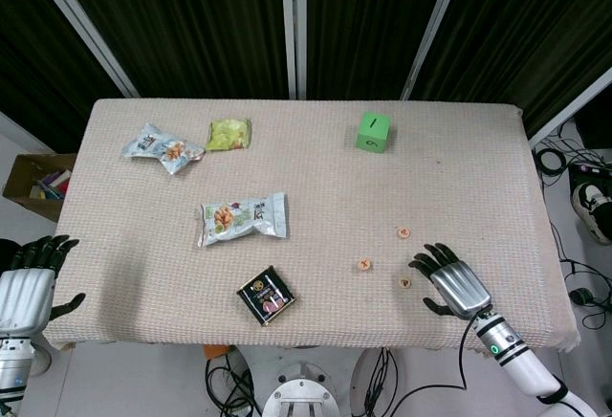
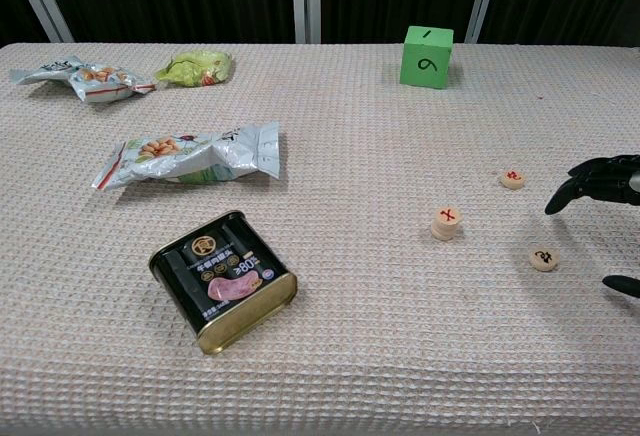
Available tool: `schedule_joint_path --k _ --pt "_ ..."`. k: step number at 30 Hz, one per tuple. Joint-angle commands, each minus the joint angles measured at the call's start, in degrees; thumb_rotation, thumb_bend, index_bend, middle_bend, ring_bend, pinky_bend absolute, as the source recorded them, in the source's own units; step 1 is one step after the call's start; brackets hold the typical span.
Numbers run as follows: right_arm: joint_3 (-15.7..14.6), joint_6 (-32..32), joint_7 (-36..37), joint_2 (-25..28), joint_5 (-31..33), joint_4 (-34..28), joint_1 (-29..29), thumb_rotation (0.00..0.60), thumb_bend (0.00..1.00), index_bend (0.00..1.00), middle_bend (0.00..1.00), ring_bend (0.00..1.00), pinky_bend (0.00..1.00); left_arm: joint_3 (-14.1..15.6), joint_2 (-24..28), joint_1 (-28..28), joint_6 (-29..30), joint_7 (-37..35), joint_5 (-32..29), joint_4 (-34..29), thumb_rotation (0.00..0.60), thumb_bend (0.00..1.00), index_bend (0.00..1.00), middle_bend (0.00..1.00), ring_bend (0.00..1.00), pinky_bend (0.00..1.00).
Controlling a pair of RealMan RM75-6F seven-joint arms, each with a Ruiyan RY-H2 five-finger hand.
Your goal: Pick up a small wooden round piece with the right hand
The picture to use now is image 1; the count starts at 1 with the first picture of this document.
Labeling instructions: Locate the black white sneaker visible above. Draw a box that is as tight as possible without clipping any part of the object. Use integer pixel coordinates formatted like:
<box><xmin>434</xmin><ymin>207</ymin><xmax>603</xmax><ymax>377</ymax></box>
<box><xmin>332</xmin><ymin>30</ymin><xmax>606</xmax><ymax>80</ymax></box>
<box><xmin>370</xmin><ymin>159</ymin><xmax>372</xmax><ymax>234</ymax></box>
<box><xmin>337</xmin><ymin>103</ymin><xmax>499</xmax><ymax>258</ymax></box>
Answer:
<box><xmin>572</xmin><ymin>182</ymin><xmax>612</xmax><ymax>246</ymax></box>

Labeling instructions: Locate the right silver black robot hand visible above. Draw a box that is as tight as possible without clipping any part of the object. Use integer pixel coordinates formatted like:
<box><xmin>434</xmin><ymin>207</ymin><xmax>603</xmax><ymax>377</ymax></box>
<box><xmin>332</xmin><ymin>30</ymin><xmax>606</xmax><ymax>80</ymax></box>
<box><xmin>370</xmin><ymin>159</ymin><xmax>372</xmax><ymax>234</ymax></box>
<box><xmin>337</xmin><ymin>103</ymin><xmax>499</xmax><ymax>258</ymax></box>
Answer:
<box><xmin>407</xmin><ymin>243</ymin><xmax>493</xmax><ymax>319</ymax></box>

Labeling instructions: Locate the black electronic device box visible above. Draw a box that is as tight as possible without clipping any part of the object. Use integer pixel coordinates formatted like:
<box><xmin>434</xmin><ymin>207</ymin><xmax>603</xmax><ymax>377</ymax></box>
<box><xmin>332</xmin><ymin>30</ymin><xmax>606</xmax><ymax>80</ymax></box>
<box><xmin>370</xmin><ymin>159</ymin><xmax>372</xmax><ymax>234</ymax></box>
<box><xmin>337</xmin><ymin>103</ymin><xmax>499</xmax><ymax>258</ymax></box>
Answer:
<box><xmin>567</xmin><ymin>162</ymin><xmax>612</xmax><ymax>201</ymax></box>

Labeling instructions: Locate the black cable bundle under table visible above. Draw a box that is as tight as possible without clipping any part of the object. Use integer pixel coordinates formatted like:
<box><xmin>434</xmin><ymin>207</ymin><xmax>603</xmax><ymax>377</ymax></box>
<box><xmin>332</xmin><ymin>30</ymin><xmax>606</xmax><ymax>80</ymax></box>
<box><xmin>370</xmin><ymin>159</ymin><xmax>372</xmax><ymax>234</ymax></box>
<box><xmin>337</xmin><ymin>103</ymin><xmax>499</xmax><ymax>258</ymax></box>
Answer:
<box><xmin>204</xmin><ymin>347</ymin><xmax>264</xmax><ymax>417</ymax></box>

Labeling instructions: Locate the dark green curtain panel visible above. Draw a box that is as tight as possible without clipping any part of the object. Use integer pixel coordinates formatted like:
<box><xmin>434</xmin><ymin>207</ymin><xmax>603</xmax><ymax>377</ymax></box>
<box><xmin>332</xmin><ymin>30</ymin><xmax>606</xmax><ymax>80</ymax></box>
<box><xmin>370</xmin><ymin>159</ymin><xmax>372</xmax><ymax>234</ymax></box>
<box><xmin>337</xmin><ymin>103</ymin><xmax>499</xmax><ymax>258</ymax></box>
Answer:
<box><xmin>50</xmin><ymin>0</ymin><xmax>294</xmax><ymax>100</ymax></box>
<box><xmin>304</xmin><ymin>0</ymin><xmax>453</xmax><ymax>100</ymax></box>
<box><xmin>418</xmin><ymin>0</ymin><xmax>612</xmax><ymax>139</ymax></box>

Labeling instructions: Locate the blue white snack bag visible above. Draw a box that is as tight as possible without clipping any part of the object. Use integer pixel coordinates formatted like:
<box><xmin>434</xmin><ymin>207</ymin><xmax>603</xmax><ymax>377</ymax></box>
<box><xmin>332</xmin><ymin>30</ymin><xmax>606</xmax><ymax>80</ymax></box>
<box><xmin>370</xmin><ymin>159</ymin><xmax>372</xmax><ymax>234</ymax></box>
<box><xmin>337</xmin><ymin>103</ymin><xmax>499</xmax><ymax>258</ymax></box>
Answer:
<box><xmin>120</xmin><ymin>122</ymin><xmax>207</xmax><ymax>176</ymax></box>

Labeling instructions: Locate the beige woven table cloth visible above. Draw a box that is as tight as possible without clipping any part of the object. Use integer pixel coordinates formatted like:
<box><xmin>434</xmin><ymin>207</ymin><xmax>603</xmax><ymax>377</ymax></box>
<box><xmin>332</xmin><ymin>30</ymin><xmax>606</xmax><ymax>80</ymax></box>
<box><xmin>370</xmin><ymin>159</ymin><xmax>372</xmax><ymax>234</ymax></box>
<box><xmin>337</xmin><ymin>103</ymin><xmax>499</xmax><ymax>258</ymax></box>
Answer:
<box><xmin>41</xmin><ymin>98</ymin><xmax>582</xmax><ymax>354</ymax></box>

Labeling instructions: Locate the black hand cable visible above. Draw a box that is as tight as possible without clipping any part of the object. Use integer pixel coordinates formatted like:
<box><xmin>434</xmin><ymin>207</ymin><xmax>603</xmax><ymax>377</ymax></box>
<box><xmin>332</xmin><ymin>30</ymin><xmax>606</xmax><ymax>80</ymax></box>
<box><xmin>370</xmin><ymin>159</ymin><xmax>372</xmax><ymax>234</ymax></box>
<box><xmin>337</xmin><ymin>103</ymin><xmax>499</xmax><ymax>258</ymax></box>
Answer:
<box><xmin>382</xmin><ymin>315</ymin><xmax>479</xmax><ymax>417</ymax></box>

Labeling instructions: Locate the orange small object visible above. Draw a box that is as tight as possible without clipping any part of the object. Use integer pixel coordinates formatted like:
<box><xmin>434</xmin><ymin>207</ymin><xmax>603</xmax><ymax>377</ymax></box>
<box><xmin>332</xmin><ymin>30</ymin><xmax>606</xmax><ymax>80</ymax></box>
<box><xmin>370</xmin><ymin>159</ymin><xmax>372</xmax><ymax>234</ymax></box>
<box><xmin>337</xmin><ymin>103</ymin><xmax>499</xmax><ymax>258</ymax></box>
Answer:
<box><xmin>203</xmin><ymin>344</ymin><xmax>239</xmax><ymax>360</ymax></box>

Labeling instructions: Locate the silver green snack bag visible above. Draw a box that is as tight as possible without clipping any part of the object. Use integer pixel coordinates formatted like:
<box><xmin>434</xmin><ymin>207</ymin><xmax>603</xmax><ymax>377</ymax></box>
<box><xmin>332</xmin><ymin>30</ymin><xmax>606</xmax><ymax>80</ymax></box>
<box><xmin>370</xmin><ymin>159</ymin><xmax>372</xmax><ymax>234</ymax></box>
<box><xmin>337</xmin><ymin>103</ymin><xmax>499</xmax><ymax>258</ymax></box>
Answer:
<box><xmin>197</xmin><ymin>191</ymin><xmax>290</xmax><ymax>249</ymax></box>

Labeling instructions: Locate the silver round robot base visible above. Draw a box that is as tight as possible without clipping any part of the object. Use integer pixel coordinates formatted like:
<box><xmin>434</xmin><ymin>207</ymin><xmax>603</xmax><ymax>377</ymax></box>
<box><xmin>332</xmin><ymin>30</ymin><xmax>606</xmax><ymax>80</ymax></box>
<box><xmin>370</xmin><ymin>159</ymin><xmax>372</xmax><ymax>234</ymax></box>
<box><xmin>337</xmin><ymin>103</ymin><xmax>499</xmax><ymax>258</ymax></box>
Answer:
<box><xmin>261</xmin><ymin>362</ymin><xmax>351</xmax><ymax>417</ymax></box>

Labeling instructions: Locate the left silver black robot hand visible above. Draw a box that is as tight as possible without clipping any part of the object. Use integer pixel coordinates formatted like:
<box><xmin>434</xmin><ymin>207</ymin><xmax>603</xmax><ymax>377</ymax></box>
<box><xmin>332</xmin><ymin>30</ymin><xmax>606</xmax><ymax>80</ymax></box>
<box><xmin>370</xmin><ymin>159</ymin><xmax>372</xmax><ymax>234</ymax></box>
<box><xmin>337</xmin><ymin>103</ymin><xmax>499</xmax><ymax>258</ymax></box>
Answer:
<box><xmin>0</xmin><ymin>234</ymin><xmax>87</xmax><ymax>336</ymax></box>

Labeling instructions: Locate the black snack packet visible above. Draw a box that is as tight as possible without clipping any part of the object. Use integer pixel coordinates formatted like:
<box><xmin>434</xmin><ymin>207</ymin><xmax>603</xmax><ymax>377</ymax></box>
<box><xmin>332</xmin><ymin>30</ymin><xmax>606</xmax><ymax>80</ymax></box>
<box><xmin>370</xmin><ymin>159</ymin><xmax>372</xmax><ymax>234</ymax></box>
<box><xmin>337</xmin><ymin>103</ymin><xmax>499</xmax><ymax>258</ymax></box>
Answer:
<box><xmin>236</xmin><ymin>265</ymin><xmax>297</xmax><ymax>328</ymax></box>

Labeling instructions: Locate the green foam number cube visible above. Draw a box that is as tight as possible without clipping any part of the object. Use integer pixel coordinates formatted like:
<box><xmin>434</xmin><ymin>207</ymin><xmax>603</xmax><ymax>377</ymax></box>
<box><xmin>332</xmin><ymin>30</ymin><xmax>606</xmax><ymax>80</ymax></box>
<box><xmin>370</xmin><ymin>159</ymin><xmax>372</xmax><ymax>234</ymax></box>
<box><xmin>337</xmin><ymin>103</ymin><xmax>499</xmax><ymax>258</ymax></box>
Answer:
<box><xmin>356</xmin><ymin>111</ymin><xmax>393</xmax><ymax>155</ymax></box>

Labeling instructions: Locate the black floor cable bundle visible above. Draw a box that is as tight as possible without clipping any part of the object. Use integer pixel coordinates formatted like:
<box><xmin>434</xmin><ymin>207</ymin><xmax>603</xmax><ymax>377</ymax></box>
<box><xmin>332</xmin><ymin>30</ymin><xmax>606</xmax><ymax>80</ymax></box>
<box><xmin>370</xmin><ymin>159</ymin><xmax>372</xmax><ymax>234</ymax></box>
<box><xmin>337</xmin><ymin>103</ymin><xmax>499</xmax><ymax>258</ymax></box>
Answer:
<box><xmin>532</xmin><ymin>118</ymin><xmax>612</xmax><ymax>188</ymax></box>

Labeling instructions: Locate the brown cardboard box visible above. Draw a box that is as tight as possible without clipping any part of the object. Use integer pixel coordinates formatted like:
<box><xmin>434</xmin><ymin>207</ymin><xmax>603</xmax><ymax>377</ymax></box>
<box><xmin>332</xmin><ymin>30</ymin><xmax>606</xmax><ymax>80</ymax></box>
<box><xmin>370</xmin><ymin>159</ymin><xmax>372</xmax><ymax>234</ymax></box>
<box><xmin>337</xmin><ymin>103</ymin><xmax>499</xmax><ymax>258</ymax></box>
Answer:
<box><xmin>2</xmin><ymin>152</ymin><xmax>77</xmax><ymax>224</ymax></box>

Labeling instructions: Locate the colourful books stack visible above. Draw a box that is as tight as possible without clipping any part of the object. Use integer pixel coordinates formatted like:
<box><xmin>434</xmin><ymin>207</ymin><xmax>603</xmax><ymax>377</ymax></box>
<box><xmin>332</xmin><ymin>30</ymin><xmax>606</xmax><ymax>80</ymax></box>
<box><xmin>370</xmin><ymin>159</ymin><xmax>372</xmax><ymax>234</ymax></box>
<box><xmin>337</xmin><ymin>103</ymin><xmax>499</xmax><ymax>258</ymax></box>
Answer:
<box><xmin>29</xmin><ymin>169</ymin><xmax>73</xmax><ymax>201</ymax></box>

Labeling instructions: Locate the white metal frame post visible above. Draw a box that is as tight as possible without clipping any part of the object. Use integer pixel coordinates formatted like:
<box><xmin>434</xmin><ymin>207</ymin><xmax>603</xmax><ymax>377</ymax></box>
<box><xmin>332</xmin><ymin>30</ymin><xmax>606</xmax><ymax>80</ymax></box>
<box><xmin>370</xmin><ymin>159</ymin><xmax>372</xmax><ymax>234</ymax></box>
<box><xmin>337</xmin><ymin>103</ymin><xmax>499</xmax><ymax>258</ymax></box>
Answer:
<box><xmin>400</xmin><ymin>0</ymin><xmax>470</xmax><ymax>101</ymax></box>
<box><xmin>280</xmin><ymin>0</ymin><xmax>308</xmax><ymax>100</ymax></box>
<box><xmin>23</xmin><ymin>0</ymin><xmax>141</xmax><ymax>99</ymax></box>
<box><xmin>527</xmin><ymin>66</ymin><xmax>612</xmax><ymax>149</ymax></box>

